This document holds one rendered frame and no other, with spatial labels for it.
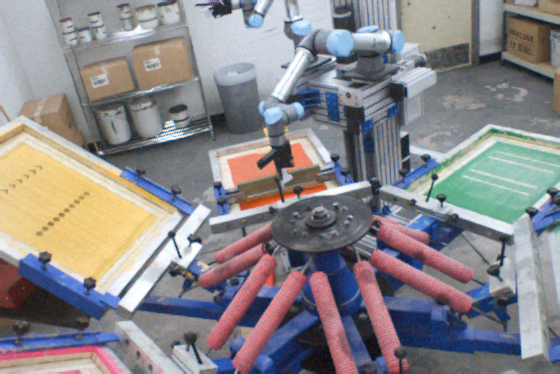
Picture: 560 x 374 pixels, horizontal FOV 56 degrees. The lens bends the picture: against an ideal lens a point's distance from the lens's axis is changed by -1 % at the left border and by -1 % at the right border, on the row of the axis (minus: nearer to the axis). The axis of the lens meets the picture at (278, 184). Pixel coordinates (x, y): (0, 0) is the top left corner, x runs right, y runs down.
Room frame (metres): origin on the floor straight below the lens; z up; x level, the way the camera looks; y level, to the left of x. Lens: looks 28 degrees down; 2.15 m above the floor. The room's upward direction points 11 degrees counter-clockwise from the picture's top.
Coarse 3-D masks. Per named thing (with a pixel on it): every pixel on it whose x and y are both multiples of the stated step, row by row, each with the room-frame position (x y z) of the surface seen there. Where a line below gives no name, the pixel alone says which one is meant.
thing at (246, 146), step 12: (300, 132) 2.74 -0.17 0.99; (312, 132) 2.71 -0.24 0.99; (240, 144) 2.73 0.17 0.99; (252, 144) 2.71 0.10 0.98; (264, 144) 2.71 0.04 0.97; (312, 144) 2.59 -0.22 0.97; (216, 156) 2.62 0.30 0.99; (324, 156) 2.38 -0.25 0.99; (216, 168) 2.48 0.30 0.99; (216, 180) 2.34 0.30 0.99; (336, 180) 2.15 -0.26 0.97
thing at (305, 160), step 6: (294, 144) 2.67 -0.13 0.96; (300, 144) 2.65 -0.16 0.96; (294, 150) 2.59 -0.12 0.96; (300, 150) 2.58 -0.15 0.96; (300, 156) 2.51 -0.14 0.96; (306, 156) 2.49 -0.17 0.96; (300, 162) 2.44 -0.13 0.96; (306, 162) 2.42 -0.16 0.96; (312, 186) 2.17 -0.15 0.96; (318, 186) 2.16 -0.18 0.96; (324, 186) 2.14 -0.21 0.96; (288, 192) 2.15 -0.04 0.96; (306, 192) 2.12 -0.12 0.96; (312, 192) 2.11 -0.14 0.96; (288, 198) 2.10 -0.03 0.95
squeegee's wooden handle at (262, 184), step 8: (304, 168) 2.15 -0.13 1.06; (312, 168) 2.15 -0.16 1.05; (320, 168) 2.15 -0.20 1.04; (264, 176) 2.15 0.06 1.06; (272, 176) 2.14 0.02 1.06; (296, 176) 2.14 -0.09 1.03; (304, 176) 2.15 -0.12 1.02; (312, 176) 2.15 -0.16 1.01; (240, 184) 2.12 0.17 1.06; (248, 184) 2.12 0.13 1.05; (256, 184) 2.12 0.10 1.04; (264, 184) 2.13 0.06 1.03; (272, 184) 2.13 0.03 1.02; (288, 184) 2.14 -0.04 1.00; (248, 192) 2.12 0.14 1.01; (256, 192) 2.12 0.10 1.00
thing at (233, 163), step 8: (232, 160) 2.61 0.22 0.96; (240, 160) 2.59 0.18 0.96; (248, 160) 2.58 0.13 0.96; (232, 168) 2.51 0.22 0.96; (232, 176) 2.42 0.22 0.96; (240, 176) 2.41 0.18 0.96; (256, 200) 2.13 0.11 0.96; (264, 200) 2.12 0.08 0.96; (272, 200) 2.11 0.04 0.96; (280, 200) 2.10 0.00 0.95; (240, 208) 2.09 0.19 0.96; (248, 208) 2.07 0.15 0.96
